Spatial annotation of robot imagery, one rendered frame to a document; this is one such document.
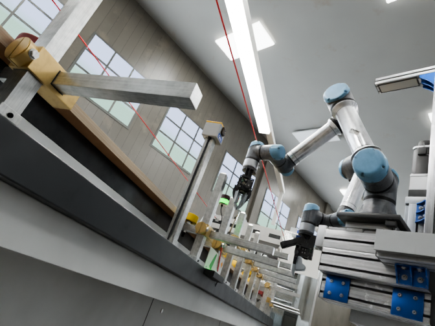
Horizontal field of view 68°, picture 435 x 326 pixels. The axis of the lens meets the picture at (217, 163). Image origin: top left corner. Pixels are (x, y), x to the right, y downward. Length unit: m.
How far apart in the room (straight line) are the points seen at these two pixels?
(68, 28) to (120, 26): 6.91
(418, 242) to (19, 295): 1.13
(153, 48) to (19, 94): 7.35
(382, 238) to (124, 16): 7.17
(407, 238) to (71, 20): 1.05
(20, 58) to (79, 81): 0.10
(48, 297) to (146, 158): 6.22
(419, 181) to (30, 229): 1.50
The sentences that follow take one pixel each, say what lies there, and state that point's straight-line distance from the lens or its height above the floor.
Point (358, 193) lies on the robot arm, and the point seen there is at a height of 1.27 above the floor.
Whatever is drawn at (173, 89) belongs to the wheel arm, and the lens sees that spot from 0.51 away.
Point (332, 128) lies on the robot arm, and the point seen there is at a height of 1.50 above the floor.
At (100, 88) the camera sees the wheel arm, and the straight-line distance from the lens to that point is 0.59.
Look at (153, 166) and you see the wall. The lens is 7.31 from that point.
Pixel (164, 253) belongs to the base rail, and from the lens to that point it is 1.10.
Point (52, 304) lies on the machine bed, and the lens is 1.16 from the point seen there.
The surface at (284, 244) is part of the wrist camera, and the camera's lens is 1.65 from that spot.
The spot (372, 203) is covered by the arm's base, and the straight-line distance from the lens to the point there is 1.38.
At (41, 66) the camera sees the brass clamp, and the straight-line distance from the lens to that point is 0.66.
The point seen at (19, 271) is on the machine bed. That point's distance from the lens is 1.03.
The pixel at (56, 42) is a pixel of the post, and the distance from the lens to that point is 0.69.
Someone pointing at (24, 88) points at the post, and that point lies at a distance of 0.65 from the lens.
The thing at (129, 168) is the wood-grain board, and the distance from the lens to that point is 1.15.
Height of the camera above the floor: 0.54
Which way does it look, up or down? 24 degrees up
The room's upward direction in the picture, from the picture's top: 21 degrees clockwise
